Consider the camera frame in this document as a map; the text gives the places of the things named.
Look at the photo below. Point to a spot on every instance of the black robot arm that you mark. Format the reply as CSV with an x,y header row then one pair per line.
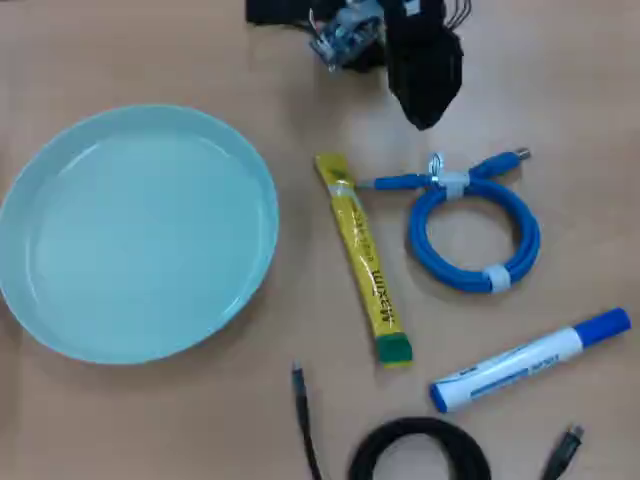
x,y
275,11

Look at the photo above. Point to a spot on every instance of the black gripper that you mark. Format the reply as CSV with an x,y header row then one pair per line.
x,y
415,14

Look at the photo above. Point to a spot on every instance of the camera circuit board module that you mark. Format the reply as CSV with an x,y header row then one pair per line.
x,y
345,32

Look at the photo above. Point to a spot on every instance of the blue and white marker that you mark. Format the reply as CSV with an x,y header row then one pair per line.
x,y
520,365

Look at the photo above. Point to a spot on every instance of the light blue plate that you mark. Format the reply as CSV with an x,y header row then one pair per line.
x,y
140,235

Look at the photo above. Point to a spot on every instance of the yellow coffee stick packet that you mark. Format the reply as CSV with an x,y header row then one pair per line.
x,y
370,265

